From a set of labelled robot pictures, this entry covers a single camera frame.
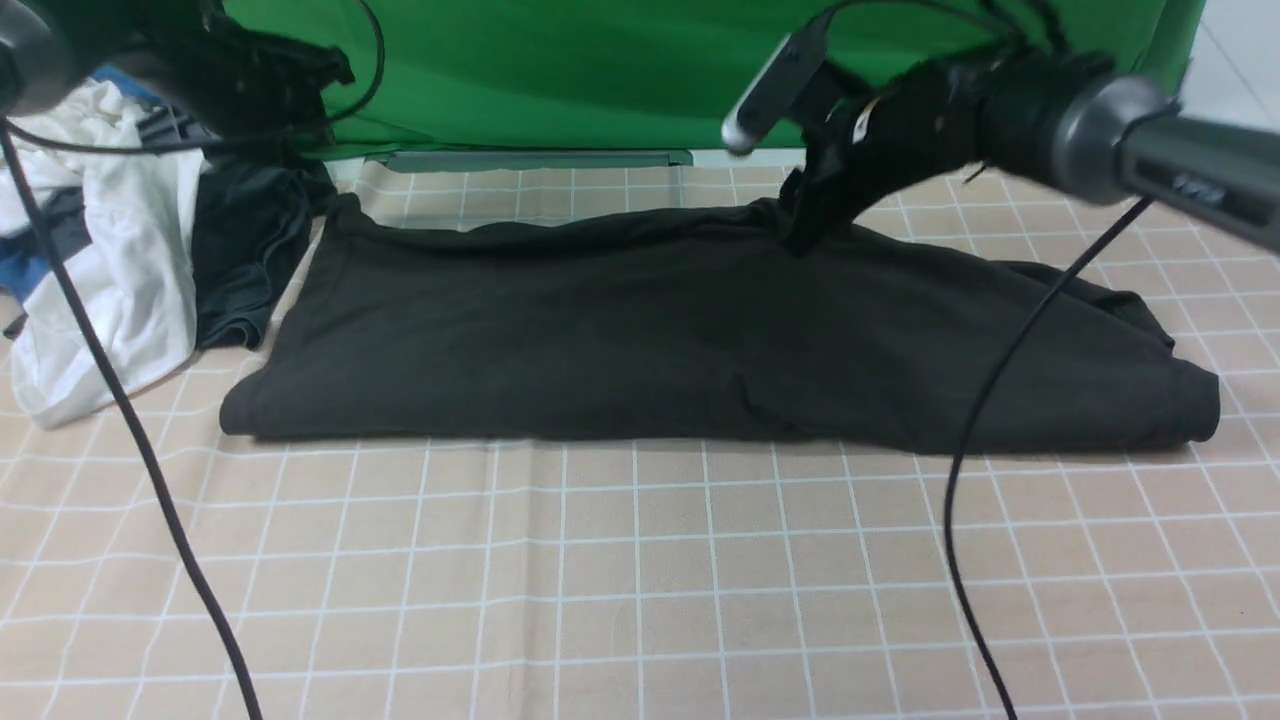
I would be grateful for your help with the blue crumpled garment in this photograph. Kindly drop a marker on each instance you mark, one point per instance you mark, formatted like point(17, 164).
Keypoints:
point(109, 99)

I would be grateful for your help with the white crumpled garment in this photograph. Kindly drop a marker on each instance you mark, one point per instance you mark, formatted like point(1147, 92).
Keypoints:
point(135, 281)

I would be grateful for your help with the dark gray long-sleeved shirt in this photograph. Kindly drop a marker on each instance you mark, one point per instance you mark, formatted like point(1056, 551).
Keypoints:
point(663, 324)

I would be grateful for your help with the dark teal crumpled garment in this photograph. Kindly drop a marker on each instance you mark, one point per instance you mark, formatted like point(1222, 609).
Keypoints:
point(253, 225)

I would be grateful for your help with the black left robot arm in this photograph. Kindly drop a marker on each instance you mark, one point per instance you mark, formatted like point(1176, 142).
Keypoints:
point(50, 48)

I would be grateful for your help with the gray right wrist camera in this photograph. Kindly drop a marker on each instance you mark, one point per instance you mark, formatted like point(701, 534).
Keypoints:
point(793, 84)

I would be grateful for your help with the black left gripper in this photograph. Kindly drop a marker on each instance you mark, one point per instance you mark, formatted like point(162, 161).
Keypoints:
point(235, 81)

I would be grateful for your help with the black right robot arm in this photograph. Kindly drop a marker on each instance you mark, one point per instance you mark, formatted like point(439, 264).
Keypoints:
point(1070, 125)

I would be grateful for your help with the gray-green metal bar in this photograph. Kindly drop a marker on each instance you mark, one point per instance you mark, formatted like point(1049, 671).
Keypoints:
point(457, 161)

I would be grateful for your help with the green backdrop cloth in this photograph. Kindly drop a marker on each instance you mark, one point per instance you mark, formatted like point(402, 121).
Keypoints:
point(626, 75)

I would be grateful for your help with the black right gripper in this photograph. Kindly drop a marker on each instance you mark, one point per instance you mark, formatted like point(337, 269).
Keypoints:
point(921, 125)

